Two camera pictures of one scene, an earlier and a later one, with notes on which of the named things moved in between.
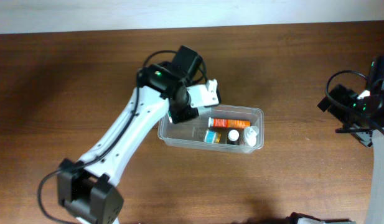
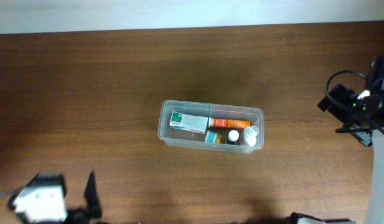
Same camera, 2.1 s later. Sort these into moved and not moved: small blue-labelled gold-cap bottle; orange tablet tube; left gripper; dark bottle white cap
Moved: left gripper
Not moved: orange tablet tube; dark bottle white cap; small blue-labelled gold-cap bottle
